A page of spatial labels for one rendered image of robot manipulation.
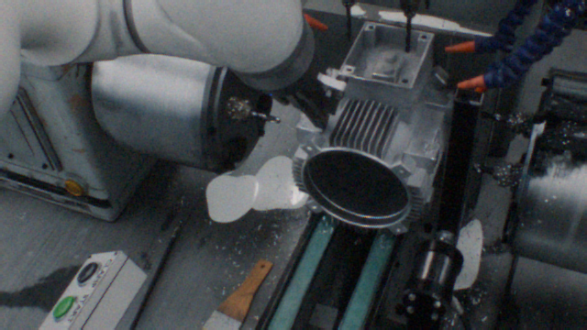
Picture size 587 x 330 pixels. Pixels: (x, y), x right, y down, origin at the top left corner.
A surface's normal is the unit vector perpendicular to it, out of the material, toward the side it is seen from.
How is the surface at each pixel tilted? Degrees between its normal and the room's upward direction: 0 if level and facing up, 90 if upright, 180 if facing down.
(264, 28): 101
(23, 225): 0
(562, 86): 10
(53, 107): 90
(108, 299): 57
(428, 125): 0
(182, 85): 47
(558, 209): 66
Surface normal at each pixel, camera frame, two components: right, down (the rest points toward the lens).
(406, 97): -0.37, 0.71
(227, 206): -0.07, -0.67
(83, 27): 0.35, 0.54
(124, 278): 0.74, -0.16
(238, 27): 0.37, 0.81
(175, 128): -0.38, 0.54
